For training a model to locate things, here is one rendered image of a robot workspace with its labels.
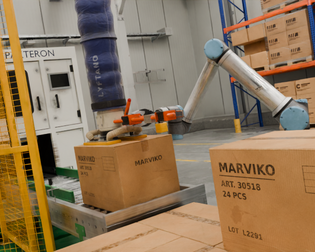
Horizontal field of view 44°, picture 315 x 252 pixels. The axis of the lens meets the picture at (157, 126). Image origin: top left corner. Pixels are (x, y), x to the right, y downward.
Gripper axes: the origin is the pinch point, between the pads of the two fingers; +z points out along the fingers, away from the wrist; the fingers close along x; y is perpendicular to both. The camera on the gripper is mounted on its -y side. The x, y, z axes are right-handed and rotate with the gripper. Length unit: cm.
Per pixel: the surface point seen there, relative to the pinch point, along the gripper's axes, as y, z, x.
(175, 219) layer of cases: -35, 4, -53
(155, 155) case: -4.7, -8.5, -23.2
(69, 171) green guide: 180, -23, -48
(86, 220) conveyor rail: 14, 33, -54
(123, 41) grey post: 272, -163, 100
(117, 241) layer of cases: -36, 39, -53
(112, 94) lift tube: 17.1, 2.7, 16.6
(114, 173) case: 1.2, 17.3, -28.8
